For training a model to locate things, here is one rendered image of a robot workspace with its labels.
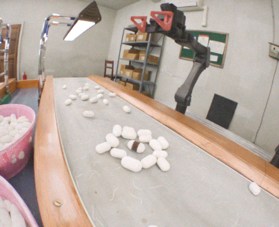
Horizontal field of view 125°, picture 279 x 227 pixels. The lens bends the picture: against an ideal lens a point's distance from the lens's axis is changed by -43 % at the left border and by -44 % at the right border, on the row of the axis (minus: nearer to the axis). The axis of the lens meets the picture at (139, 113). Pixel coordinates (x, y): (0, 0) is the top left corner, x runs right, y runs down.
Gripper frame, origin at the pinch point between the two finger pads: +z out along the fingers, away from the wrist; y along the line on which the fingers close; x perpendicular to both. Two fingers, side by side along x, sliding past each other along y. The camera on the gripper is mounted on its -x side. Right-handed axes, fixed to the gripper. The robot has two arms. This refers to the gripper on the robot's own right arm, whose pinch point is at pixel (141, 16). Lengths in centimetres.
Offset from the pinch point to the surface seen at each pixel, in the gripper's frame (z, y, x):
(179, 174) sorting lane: 6.8, 28.1, 33.2
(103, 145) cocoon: 16.0, 15.7, 31.2
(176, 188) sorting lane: 10.0, 29.8, 33.1
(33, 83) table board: 38, -77, 36
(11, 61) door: 160, -425, 19
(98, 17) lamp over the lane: 10.7, -8.5, 1.6
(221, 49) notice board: -195, -33, -42
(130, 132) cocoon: 8.3, 14.1, 31.2
